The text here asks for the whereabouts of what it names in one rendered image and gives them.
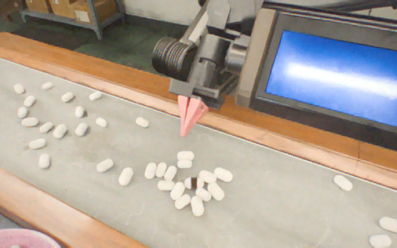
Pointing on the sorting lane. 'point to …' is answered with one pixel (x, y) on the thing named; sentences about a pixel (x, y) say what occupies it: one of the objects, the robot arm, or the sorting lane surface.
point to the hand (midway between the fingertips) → (183, 132)
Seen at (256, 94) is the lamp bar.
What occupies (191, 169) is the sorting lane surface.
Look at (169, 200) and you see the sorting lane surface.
